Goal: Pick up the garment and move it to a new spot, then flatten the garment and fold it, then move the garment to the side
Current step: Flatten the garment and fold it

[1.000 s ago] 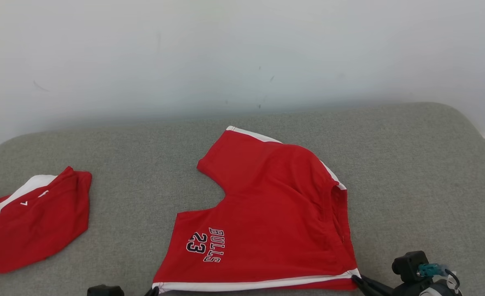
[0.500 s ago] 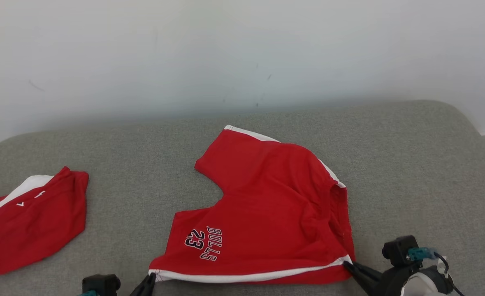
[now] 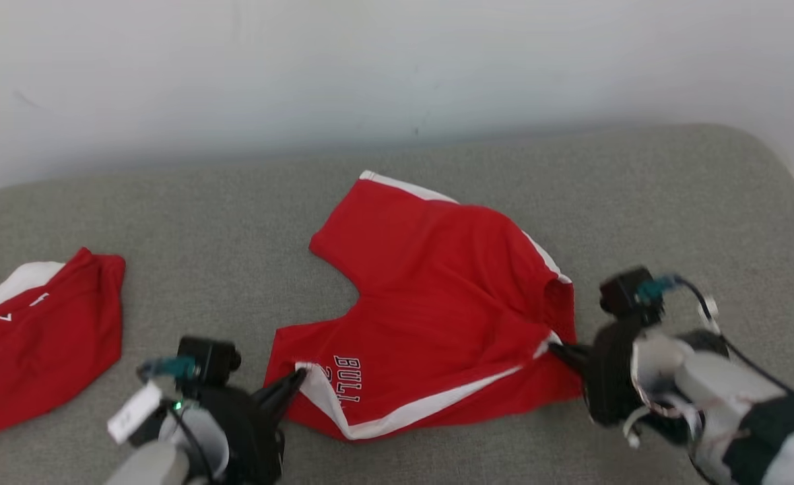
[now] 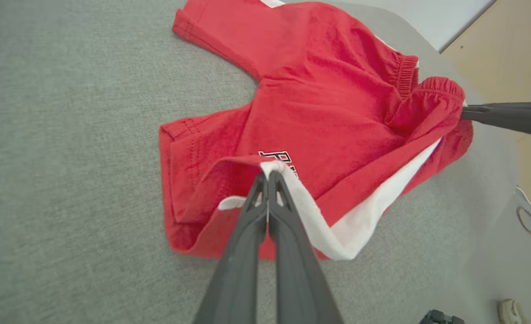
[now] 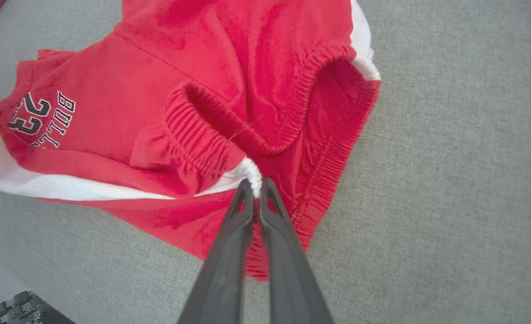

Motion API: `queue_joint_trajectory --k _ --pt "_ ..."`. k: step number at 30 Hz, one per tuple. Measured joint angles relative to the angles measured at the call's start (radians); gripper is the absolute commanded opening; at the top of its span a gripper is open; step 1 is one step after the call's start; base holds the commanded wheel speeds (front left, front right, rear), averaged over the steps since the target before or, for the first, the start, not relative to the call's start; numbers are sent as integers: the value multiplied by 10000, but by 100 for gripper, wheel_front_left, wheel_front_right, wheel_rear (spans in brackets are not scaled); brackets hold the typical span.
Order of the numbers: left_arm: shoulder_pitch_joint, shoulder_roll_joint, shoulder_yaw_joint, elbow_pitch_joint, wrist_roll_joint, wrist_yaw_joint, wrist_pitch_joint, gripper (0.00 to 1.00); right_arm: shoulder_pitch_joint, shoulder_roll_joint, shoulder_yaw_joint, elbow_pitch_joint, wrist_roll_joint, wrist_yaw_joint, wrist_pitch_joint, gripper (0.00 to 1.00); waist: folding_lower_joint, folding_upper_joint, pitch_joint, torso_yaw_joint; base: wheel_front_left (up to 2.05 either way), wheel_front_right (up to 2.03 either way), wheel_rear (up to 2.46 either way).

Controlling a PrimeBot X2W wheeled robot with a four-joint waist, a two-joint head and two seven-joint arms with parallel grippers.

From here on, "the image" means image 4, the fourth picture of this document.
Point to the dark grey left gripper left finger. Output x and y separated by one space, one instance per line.
238 270

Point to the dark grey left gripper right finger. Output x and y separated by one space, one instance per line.
297 270

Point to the red shorts with white stripes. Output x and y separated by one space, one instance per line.
328 112

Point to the small black floor object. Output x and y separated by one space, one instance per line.
441 317

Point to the cream floor object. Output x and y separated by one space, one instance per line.
512 312

